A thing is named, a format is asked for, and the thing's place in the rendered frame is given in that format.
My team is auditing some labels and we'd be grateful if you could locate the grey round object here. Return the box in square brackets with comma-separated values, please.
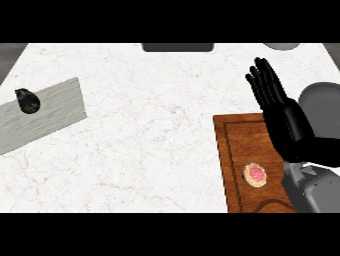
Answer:
[262, 42, 301, 52]

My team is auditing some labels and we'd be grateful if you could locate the brown wooden cutting board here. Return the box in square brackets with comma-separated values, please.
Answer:
[211, 112, 299, 214]

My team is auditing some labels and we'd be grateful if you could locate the grey placemat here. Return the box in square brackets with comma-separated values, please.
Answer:
[0, 77, 89, 160]

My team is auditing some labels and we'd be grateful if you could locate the grey round pan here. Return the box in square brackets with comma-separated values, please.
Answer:
[297, 81, 340, 142]

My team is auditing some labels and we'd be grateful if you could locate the dark grey flat appliance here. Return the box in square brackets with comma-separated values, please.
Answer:
[142, 42, 214, 53]

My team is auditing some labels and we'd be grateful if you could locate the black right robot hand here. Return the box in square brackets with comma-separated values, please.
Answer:
[244, 56, 340, 169]

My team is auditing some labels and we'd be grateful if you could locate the pink frosted cupcake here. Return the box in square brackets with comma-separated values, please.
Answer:
[242, 161, 269, 188]

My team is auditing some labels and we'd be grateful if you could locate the dark avocado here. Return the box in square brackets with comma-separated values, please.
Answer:
[14, 87, 42, 115]

